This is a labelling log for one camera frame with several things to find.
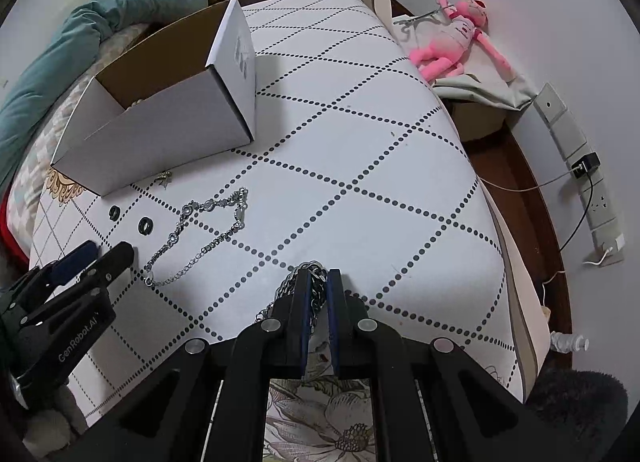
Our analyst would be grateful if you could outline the thick silver chain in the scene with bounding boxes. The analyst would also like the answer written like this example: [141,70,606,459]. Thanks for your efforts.
[254,260,334,343]

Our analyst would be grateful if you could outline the silver chain necklace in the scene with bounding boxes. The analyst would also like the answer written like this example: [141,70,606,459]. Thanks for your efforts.
[142,185,251,289]

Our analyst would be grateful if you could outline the red cloth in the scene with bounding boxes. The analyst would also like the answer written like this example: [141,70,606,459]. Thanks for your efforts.
[0,192,29,271]

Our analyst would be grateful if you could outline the small gold earring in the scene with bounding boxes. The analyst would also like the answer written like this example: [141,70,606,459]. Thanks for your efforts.
[154,171,172,188]

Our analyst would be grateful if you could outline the white dotted floral tablecloth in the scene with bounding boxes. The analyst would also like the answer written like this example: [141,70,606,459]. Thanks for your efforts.
[32,0,537,427]

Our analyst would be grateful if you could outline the white cardboard box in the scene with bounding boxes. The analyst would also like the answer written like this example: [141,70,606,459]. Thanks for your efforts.
[51,0,256,196]

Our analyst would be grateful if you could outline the teal quilted blanket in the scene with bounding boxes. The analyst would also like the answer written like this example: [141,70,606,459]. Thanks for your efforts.
[1,0,208,187]

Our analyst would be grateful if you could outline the pink panther plush toy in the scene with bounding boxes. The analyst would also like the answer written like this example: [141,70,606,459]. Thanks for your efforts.
[409,0,516,84]

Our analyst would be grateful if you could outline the grey wall power strip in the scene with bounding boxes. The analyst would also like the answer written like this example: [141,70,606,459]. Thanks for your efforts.
[534,82,626,267]

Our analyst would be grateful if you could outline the black plug with cable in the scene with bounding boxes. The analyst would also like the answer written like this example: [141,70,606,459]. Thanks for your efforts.
[560,152,601,252]

